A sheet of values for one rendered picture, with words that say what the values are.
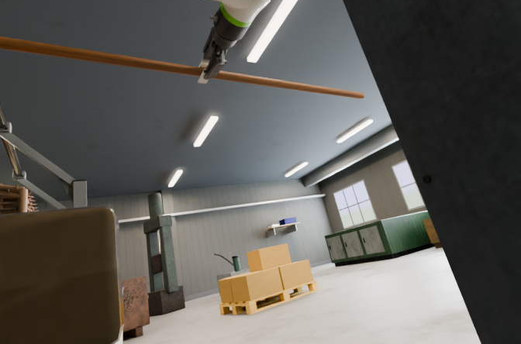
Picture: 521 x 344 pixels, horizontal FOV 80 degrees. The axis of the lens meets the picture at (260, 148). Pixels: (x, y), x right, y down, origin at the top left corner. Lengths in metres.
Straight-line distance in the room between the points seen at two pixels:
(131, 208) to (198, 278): 2.76
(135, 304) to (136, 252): 4.60
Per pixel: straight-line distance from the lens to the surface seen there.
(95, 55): 1.00
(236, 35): 0.89
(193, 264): 9.67
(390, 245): 7.60
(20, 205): 0.56
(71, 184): 1.25
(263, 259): 4.89
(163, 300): 7.28
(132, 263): 9.41
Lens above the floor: 0.56
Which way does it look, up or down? 20 degrees up
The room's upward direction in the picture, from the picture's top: 13 degrees counter-clockwise
